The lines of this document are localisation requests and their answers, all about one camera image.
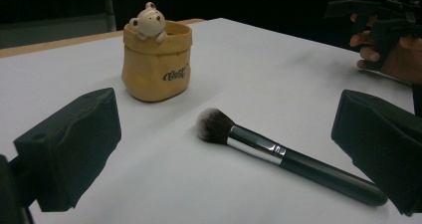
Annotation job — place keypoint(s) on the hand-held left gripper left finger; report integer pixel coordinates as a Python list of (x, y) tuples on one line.
[(69, 147)]

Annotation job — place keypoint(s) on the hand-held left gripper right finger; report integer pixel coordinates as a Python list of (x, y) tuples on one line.
[(381, 141)]

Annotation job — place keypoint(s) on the black makeup brush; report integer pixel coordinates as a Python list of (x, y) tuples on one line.
[(298, 161)]

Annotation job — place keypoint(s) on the yellow bear pen holder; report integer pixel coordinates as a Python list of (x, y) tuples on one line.
[(156, 61)]

